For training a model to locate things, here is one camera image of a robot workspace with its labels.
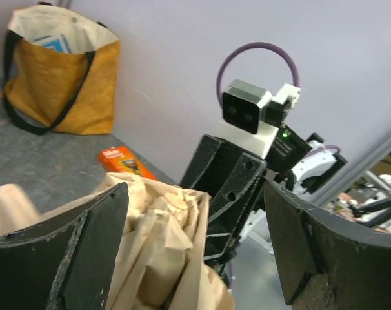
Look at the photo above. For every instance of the mustard tote bag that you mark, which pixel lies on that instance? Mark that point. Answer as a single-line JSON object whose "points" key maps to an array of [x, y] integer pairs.
{"points": [[45, 90]]}

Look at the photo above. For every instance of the beige folding umbrella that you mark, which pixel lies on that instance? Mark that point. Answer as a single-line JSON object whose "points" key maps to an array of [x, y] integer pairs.
{"points": [[159, 263]]}

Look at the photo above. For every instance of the blue razor box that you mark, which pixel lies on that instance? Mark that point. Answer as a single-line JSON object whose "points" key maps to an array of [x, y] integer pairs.
{"points": [[57, 42]]}

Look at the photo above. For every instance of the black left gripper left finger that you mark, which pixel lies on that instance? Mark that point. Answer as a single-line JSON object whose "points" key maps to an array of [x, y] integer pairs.
{"points": [[67, 261]]}

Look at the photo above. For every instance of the orange razor package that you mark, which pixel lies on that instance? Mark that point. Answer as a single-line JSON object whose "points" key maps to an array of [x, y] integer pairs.
{"points": [[121, 159]]}

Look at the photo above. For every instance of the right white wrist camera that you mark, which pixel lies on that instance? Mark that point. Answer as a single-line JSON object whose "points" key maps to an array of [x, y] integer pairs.
{"points": [[252, 116]]}

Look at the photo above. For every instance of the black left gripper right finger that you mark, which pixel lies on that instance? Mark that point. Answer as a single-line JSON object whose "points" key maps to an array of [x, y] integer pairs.
{"points": [[323, 260]]}

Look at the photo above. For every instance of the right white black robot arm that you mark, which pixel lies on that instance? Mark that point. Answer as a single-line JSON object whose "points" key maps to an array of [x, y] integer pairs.
{"points": [[302, 165]]}

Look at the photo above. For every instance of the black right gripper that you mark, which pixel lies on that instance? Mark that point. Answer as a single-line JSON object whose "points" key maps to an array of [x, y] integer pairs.
{"points": [[234, 178]]}

